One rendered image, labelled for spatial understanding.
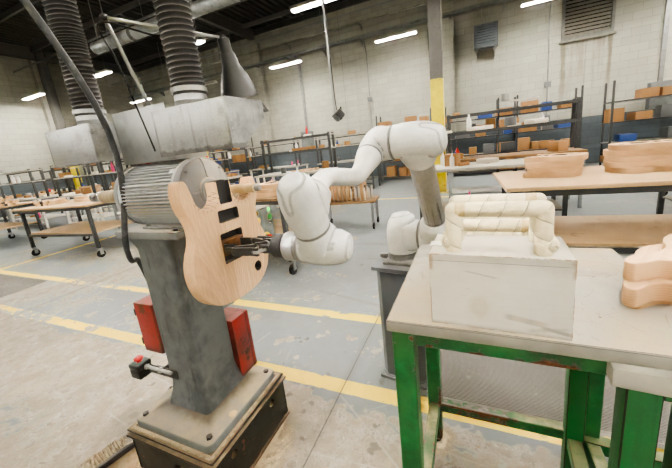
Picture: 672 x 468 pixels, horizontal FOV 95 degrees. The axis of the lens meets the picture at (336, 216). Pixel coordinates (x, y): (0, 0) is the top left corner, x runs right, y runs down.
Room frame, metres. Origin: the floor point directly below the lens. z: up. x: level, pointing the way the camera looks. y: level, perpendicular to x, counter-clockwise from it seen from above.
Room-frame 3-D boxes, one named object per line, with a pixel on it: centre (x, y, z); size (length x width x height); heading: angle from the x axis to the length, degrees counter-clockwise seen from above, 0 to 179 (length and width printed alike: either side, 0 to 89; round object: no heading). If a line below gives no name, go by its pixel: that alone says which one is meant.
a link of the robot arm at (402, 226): (1.61, -0.35, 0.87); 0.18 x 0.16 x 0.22; 60
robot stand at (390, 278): (1.62, -0.34, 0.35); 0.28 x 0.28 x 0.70; 58
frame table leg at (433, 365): (1.16, -0.35, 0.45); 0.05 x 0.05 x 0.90; 65
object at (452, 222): (0.65, -0.25, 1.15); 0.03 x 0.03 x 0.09
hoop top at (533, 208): (0.61, -0.33, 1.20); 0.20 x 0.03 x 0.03; 64
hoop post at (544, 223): (0.58, -0.40, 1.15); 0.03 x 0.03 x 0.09
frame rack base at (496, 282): (0.66, -0.35, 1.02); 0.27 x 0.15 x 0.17; 65
